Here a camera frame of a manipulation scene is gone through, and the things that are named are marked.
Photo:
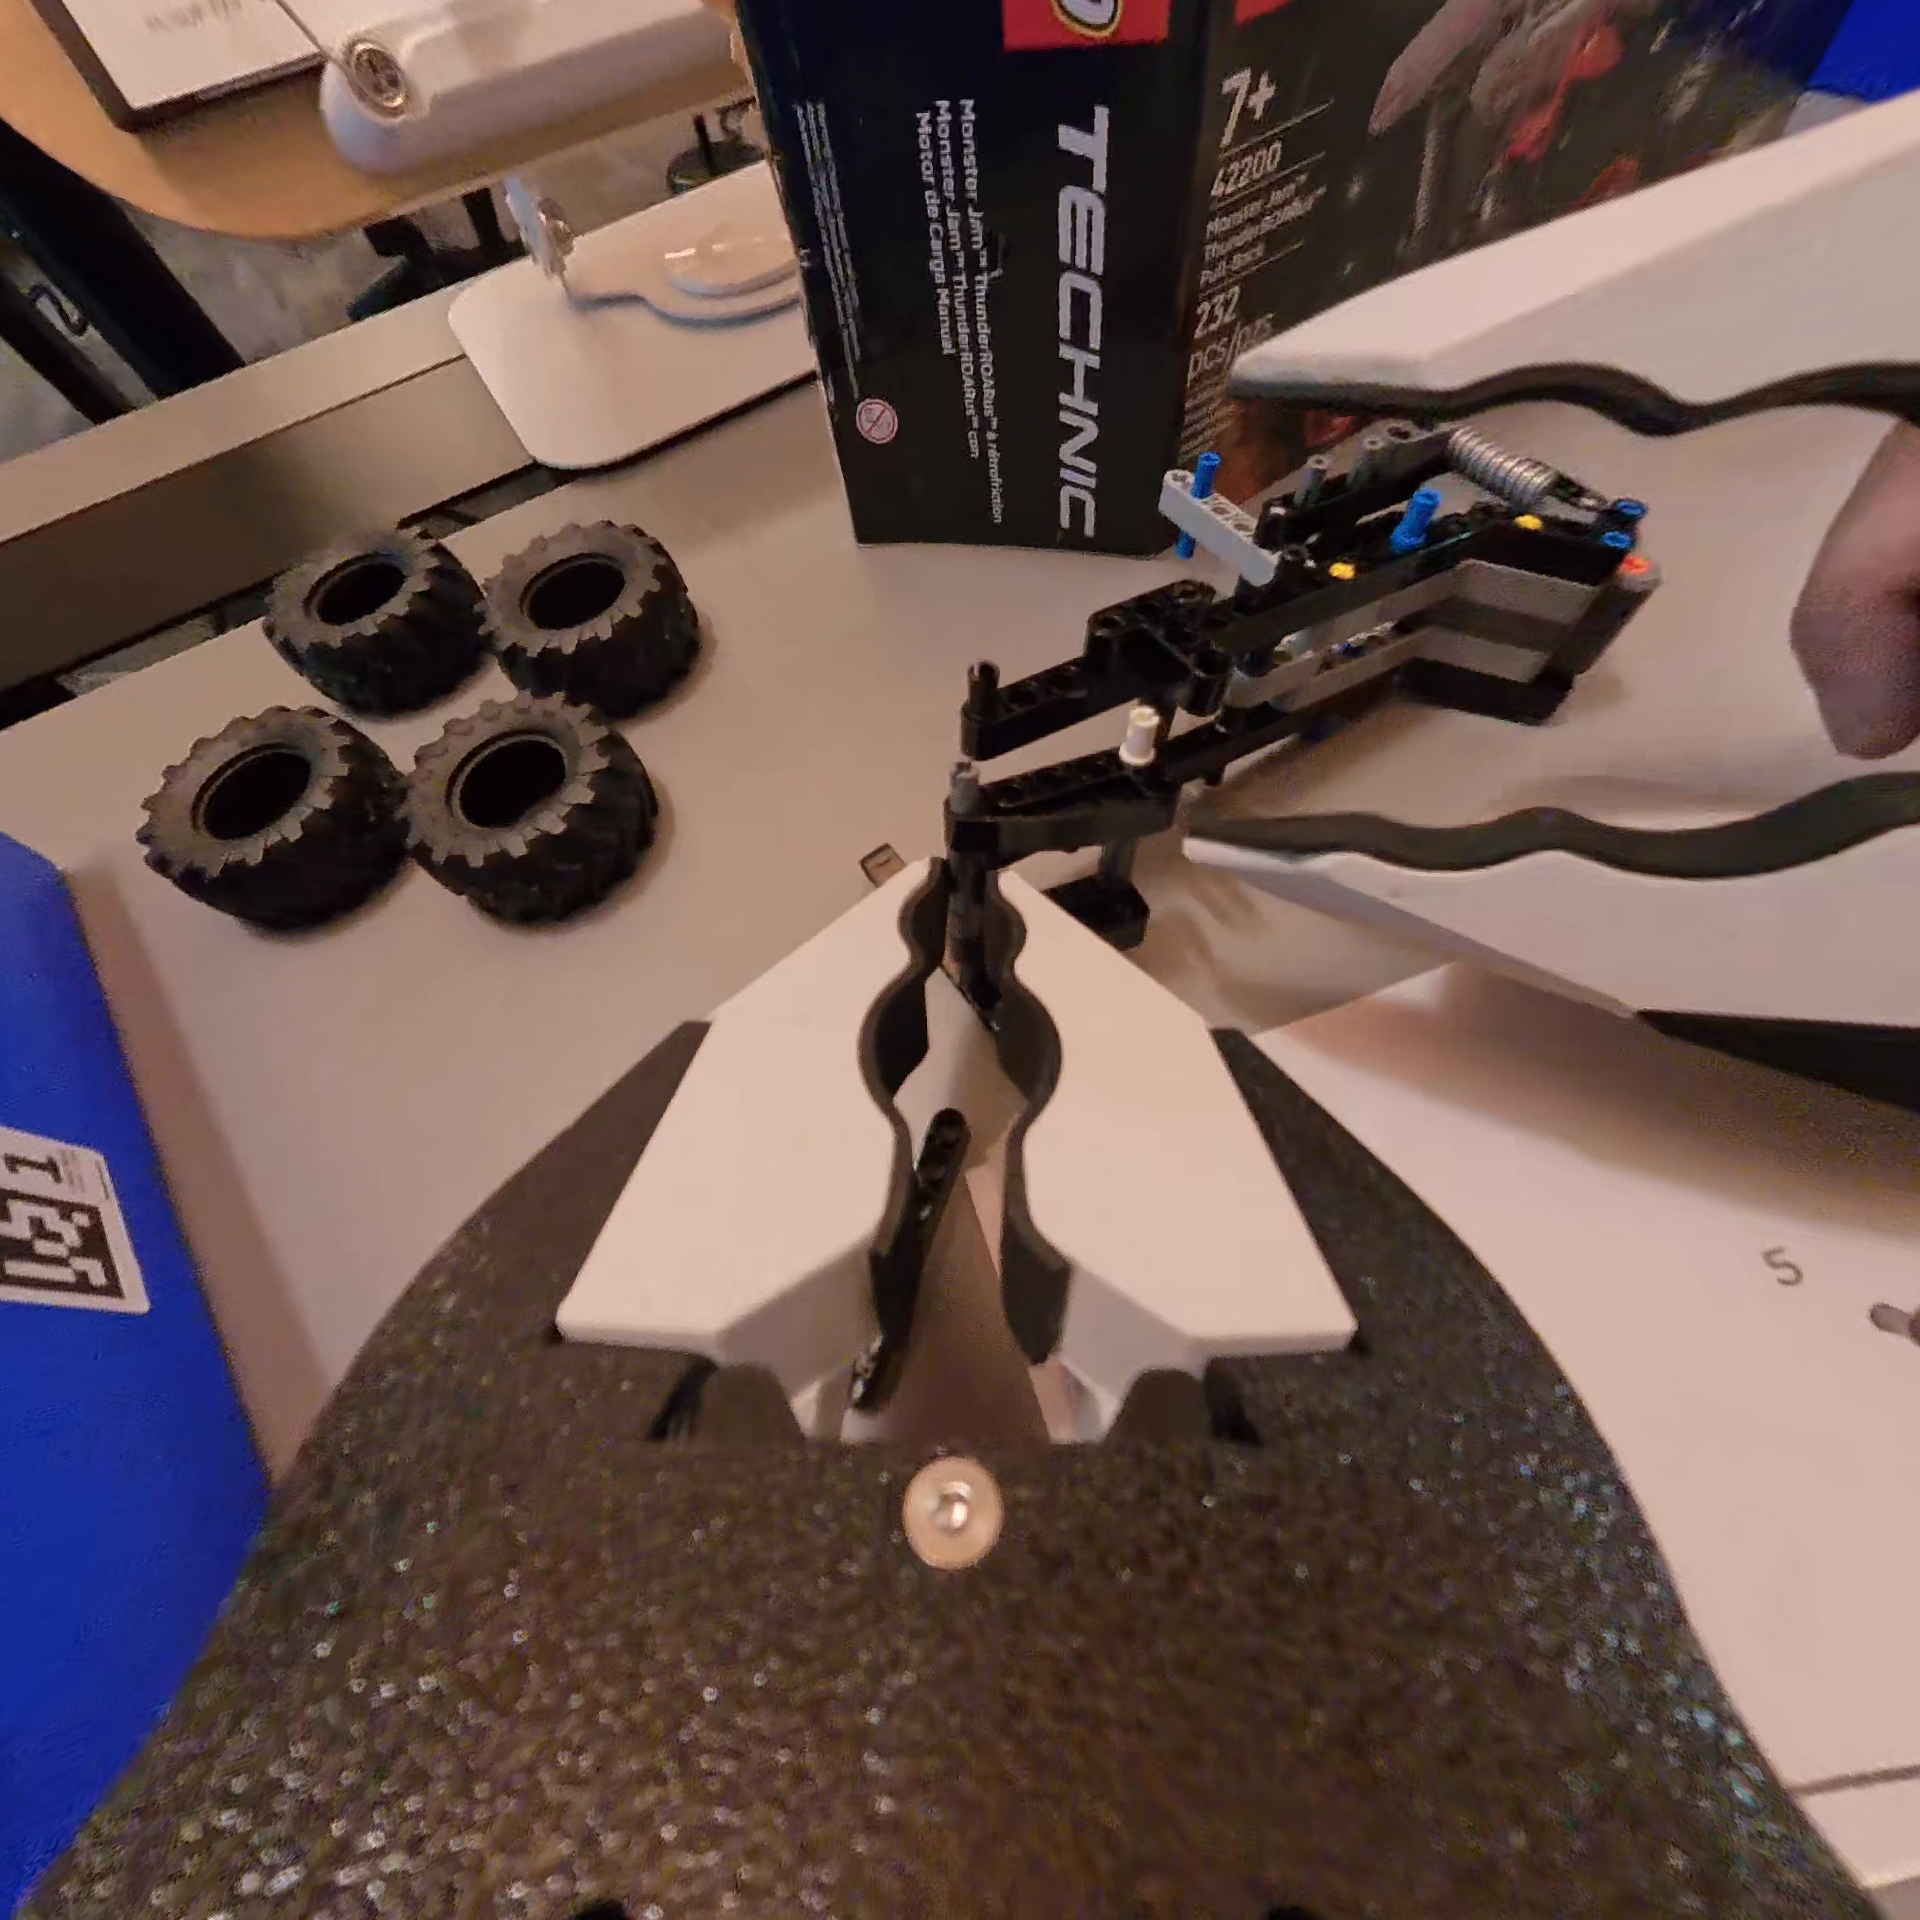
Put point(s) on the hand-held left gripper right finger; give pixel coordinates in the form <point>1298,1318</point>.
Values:
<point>1185,1201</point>

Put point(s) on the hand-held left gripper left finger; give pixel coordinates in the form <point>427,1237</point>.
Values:
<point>720,1184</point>

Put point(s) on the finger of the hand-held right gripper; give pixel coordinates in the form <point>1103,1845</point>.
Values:
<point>1651,945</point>
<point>1651,284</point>

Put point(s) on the black grey toy brick chassis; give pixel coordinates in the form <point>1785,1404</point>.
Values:
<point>1425,600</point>

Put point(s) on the person's right hand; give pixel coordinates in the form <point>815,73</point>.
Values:
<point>1862,629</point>

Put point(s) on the black toy brick beam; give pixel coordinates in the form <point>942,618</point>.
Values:
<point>914,1245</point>

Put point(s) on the white instruction booklet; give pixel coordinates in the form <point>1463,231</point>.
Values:
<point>1575,1350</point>

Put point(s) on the black toy tyre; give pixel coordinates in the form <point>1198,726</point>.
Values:
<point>182,870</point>
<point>450,870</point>
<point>306,661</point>
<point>523,668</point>

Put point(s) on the black toy set box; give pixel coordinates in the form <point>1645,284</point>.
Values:
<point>961,301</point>

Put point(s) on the wooden display board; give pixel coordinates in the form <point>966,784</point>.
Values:
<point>225,166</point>

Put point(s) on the white printed instruction sheet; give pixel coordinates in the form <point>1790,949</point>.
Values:
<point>195,45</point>

